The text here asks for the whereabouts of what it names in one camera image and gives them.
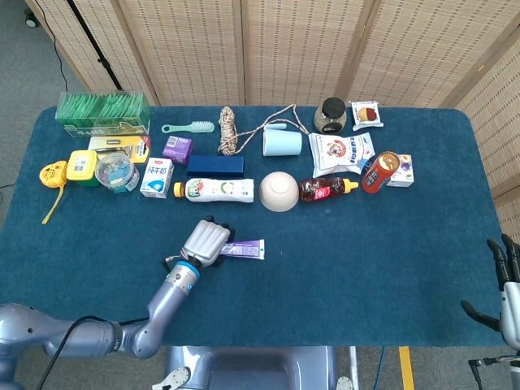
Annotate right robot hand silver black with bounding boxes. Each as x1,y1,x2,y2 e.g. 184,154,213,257
461,233,520,350

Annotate beige bowl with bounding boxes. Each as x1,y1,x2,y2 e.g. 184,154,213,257
258,171,301,213

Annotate green container yellow lid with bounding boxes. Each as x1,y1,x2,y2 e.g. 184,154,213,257
66,149,101,188

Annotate glass jar black lid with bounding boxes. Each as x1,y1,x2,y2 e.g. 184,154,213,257
314,97,349,135

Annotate black stand pole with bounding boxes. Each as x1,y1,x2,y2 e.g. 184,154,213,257
67,0,123,91

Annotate mint green brush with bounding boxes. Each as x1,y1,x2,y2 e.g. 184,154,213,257
161,120,215,135

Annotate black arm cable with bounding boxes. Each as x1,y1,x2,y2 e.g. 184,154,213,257
36,253,188,390
467,353,520,390

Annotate white table leg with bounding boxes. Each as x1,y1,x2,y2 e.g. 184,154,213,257
348,346,361,390

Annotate blue cable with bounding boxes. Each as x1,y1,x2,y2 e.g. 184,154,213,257
373,346,385,390

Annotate bamboo folding screen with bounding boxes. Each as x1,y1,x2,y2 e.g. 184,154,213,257
24,0,520,241

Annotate purple white toothpaste tube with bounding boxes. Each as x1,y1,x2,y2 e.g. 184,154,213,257
221,238,266,261

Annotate small white purple carton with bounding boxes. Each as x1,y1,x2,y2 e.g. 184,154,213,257
385,153,416,188

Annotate red orange soda can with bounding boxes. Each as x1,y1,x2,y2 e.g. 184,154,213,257
360,150,401,195

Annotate braided rope bundle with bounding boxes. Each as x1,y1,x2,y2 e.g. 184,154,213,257
217,104,312,158

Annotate yellow tape measure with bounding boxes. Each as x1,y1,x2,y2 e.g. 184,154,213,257
39,160,69,225

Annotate razor blister pack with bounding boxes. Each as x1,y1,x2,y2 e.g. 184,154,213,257
88,136,151,165

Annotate light blue plastic cup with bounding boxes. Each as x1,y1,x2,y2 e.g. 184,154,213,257
262,123,304,158

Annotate white drink bottle yellow cap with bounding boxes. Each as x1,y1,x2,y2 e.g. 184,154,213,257
173,177,255,203

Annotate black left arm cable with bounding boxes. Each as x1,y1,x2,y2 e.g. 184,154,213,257
36,253,188,390

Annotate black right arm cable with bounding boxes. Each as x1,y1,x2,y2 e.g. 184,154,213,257
467,353,520,390

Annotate yellow floor tape strip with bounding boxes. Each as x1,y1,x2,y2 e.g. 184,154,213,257
398,346,415,390

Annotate blue felt table cloth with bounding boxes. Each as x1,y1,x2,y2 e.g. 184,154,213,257
0,106,515,349

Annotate amber bear honey bottle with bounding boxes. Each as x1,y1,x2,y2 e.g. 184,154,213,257
299,176,360,203

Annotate white candy bag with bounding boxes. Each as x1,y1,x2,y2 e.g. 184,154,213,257
307,132,377,179

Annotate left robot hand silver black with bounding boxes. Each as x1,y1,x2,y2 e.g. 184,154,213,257
178,217,236,269

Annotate white blue milk carton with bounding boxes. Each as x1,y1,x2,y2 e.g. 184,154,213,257
139,157,175,199

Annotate clear box green sachets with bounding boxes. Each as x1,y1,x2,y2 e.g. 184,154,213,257
54,91,151,139

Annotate navy blue box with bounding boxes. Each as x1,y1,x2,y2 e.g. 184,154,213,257
186,154,246,180

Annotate thin black floor cable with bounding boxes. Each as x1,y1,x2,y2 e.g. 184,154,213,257
34,0,70,93

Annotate small purple box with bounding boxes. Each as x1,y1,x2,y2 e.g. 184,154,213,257
162,135,194,165

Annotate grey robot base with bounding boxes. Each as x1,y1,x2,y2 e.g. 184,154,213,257
152,345,354,390

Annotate white snack packet red yellow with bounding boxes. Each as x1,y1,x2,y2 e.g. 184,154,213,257
349,100,385,132

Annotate clear tub of clips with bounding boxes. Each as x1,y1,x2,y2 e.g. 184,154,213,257
93,152,141,194

